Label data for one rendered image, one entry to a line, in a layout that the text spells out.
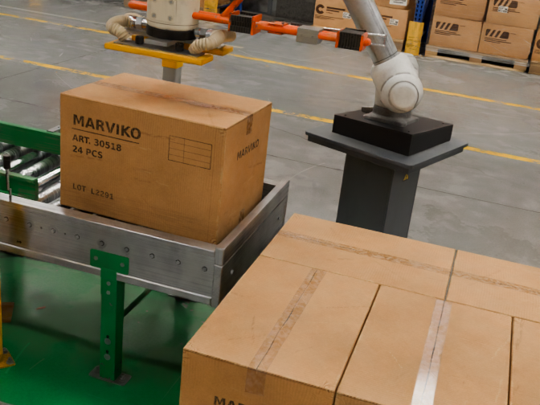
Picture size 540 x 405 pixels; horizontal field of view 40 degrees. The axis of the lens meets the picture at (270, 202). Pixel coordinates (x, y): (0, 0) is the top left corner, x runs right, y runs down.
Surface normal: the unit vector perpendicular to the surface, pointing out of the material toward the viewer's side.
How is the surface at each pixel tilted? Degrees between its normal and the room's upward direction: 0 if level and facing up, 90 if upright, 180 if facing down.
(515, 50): 90
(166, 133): 90
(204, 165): 90
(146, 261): 90
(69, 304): 0
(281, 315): 0
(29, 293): 0
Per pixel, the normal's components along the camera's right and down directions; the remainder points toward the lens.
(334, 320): 0.11, -0.92
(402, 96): -0.03, 0.40
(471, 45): -0.32, 0.33
